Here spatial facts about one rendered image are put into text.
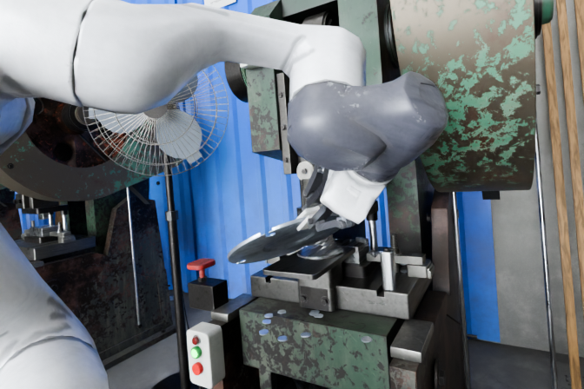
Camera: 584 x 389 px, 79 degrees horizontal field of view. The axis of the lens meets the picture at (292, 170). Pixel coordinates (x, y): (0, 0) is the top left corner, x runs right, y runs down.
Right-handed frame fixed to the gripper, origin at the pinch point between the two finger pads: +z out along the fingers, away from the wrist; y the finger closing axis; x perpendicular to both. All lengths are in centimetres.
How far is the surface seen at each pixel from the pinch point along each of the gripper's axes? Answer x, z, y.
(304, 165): -12.9, 17.1, 19.3
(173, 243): 18, 100, 29
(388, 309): -18.5, 13.9, -21.8
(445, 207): -59, 23, -1
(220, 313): 14.8, 38.1, -9.3
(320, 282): -7.5, 21.1, -10.9
